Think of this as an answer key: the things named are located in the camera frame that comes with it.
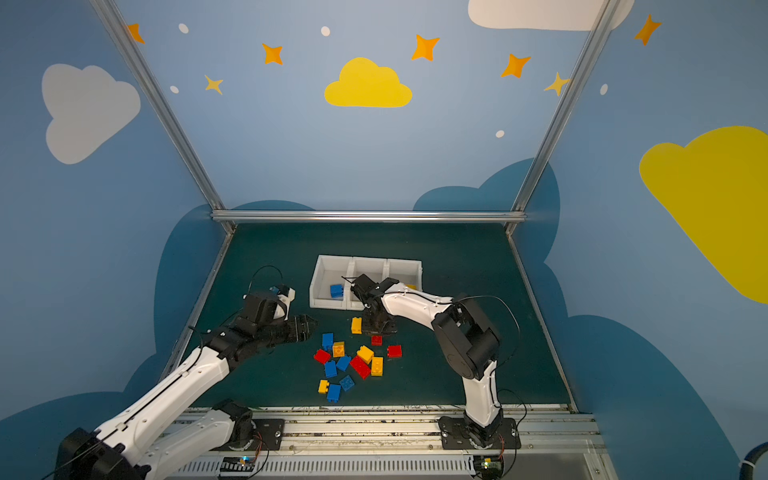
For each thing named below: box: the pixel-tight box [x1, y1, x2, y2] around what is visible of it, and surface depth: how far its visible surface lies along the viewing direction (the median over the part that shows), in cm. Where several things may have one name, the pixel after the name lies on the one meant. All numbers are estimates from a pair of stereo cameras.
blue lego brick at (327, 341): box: [321, 333, 334, 352], surface depth 90 cm
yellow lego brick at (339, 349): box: [332, 341, 345, 357], surface depth 88 cm
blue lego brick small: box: [325, 360, 338, 378], surface depth 86 cm
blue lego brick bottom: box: [327, 384, 341, 403], surface depth 82 cm
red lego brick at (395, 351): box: [387, 345, 403, 358], surface depth 90 cm
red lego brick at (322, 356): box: [313, 349, 331, 365], surface depth 88 cm
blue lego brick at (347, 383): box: [339, 374, 355, 392], surface depth 84 cm
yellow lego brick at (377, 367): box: [371, 357, 383, 377], surface depth 86 cm
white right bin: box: [387, 258, 423, 292], surface depth 103 cm
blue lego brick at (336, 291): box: [330, 284, 344, 298], surface depth 103 cm
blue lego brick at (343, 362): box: [336, 355, 351, 371], surface depth 88 cm
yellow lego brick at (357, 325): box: [351, 317, 363, 335], surface depth 93 cm
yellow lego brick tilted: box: [356, 345, 374, 364], surface depth 88 cm
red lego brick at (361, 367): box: [350, 355, 371, 380], surface depth 86 cm
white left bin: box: [309, 255, 353, 310], surface depth 103 cm
